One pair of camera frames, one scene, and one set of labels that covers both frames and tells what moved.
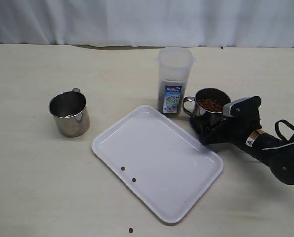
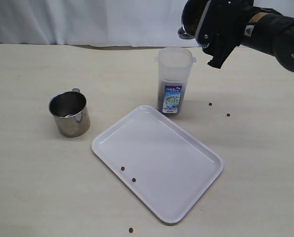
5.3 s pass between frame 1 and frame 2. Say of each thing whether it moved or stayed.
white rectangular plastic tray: stayed
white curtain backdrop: stayed
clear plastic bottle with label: stayed
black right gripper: moved
